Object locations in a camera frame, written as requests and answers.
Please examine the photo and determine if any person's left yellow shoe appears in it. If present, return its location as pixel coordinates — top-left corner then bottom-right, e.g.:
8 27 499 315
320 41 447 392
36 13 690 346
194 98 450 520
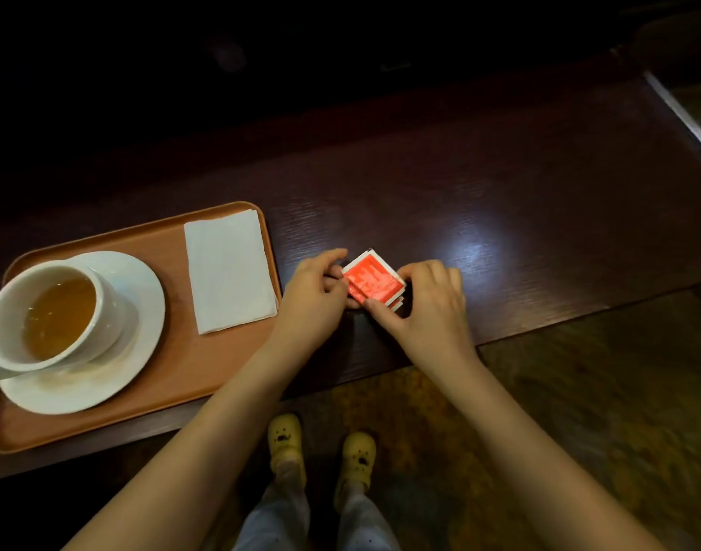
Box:
268 413 304 472

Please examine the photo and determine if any white paper napkin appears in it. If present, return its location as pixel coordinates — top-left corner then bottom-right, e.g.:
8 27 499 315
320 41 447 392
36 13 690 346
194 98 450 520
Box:
183 209 279 336

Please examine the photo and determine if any white saucer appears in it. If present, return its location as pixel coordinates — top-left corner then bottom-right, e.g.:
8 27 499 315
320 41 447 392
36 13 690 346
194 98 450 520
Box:
0 251 166 416

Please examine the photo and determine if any person's left trouser leg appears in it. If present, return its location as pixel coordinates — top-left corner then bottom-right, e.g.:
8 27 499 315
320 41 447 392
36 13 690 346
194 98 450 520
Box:
233 461 311 551

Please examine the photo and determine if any person's trouser leg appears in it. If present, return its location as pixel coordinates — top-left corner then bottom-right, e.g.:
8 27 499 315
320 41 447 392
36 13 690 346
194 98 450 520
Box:
335 482 402 551
233 461 311 551

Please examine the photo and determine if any metal rail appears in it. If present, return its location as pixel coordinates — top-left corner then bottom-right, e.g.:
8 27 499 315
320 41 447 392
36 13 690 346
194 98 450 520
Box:
643 70 701 162

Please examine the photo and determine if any person's right forearm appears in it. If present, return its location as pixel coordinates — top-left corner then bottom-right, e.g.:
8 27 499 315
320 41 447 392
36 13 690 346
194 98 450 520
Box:
425 352 667 551

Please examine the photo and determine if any brown plastic tray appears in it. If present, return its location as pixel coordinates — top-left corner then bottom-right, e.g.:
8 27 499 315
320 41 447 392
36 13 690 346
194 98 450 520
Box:
0 201 283 455

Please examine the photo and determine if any person's right trouser leg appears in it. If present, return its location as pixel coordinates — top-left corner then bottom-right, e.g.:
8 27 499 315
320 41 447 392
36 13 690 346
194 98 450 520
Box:
335 482 402 551

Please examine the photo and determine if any person's yellow shoe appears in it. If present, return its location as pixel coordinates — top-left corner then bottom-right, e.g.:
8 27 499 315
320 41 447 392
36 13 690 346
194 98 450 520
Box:
268 413 304 472
334 432 377 502

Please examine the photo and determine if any person's left forearm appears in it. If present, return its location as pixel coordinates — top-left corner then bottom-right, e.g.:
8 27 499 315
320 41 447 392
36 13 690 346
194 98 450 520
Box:
63 333 322 551

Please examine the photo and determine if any person's right yellow shoe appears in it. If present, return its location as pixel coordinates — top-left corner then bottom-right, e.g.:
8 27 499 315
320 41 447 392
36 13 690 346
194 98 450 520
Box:
334 432 377 502

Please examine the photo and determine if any white cup of tea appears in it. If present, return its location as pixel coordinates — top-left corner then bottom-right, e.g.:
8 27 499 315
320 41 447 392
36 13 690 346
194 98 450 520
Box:
0 260 126 382

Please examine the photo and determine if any red and white packet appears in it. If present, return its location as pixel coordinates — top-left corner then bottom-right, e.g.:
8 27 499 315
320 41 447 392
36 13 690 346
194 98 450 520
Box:
342 249 407 312

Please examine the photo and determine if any person's right hand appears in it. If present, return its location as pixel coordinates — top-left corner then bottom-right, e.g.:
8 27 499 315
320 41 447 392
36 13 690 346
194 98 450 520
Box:
363 259 478 382

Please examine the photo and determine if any person's left hand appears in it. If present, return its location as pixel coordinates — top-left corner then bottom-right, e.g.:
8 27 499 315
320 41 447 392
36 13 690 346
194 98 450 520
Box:
272 248 362 360

